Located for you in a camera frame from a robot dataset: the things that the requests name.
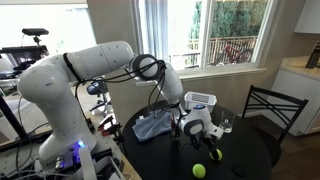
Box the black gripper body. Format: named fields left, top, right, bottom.
left=198, top=125, right=224, bottom=141

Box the yellow-green tennis ball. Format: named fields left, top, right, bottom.
left=209, top=149, right=222, bottom=161
left=192, top=164, right=206, bottom=179

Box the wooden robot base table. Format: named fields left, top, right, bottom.
left=0, top=113, right=141, bottom=180

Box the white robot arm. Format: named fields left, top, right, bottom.
left=18, top=41, right=223, bottom=170

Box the clear drinking glass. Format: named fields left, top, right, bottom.
left=219, top=110, right=235, bottom=133

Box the white plastic basket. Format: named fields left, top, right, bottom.
left=184, top=91, right=217, bottom=111

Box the round black table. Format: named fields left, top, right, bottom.
left=123, top=106, right=272, bottom=180

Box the black tube lid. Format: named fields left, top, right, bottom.
left=232, top=163, right=247, bottom=177

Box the blue cloth towel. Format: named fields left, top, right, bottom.
left=132, top=111, right=172, bottom=142

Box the black wooden chair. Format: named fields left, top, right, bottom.
left=242, top=85, right=308, bottom=166

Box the red bicycle outside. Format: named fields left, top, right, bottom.
left=214, top=38, right=253, bottom=65

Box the black orange clamp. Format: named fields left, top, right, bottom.
left=97, top=115, right=114, bottom=131
left=101, top=123, right=125, bottom=144

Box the black office chair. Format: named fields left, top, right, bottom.
left=86, top=81, right=111, bottom=117

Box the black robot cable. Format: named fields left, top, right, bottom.
left=62, top=52, right=168, bottom=121

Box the black camera on stand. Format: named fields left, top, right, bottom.
left=22, top=28, right=49, bottom=45

